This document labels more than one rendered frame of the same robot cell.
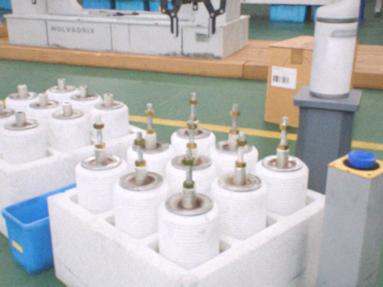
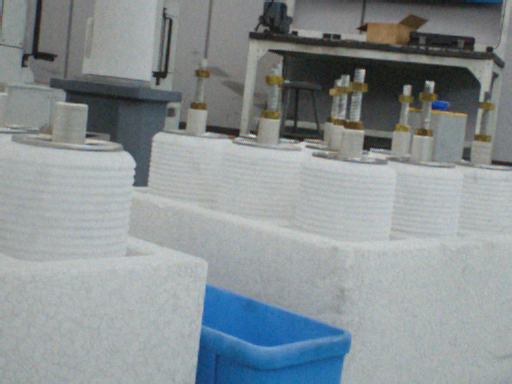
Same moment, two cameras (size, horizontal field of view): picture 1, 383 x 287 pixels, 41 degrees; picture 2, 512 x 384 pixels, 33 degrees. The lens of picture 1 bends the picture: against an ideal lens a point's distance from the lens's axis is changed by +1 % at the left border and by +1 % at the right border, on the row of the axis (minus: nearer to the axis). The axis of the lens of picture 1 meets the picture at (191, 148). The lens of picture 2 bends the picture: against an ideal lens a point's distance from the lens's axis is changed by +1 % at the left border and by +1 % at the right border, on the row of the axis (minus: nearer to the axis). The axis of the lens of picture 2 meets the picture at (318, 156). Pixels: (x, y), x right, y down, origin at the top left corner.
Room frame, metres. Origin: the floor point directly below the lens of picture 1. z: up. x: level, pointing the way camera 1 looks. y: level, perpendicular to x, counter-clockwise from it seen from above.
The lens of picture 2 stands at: (0.95, 1.01, 0.30)
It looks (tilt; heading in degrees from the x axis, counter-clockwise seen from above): 3 degrees down; 266
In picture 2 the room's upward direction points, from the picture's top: 6 degrees clockwise
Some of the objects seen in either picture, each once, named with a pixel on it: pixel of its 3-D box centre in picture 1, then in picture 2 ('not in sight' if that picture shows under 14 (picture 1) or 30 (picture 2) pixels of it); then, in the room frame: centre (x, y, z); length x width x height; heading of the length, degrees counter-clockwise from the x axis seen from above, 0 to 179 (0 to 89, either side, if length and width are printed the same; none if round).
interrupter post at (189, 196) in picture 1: (189, 196); (480, 155); (0.69, 0.00, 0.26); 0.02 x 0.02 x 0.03
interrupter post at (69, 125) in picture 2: (20, 119); (69, 126); (1.09, 0.38, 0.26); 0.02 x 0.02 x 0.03
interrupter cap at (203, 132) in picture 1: (193, 133); (195, 134); (1.03, 0.00, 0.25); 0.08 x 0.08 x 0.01
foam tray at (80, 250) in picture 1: (191, 239); (323, 286); (0.86, 0.00, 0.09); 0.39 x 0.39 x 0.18; 44
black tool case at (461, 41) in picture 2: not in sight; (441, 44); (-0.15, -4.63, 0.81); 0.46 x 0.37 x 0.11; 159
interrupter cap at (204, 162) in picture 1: (191, 162); (337, 150); (0.86, 0.00, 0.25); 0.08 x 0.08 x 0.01
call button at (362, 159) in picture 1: (361, 160); (435, 107); (0.70, -0.25, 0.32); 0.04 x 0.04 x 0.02
